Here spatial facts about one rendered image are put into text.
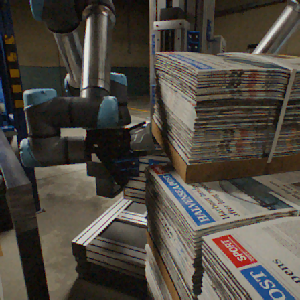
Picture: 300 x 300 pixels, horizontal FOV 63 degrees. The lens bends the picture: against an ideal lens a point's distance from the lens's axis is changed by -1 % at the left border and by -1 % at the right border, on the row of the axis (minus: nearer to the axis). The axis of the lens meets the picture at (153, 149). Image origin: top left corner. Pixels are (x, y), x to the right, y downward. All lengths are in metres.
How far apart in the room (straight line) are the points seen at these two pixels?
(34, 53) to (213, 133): 9.24
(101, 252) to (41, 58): 8.71
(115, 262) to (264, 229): 0.98
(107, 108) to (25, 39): 9.04
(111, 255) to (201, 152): 0.90
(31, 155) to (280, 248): 0.54
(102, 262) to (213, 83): 1.10
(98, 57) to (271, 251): 0.57
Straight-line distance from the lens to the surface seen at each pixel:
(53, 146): 0.65
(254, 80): 0.49
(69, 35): 0.95
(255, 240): 0.38
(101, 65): 0.68
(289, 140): 0.60
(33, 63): 9.57
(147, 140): 0.65
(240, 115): 0.49
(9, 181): 0.68
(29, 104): 0.64
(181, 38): 1.12
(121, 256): 1.27
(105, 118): 0.60
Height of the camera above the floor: 1.04
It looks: 17 degrees down
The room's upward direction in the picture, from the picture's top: straight up
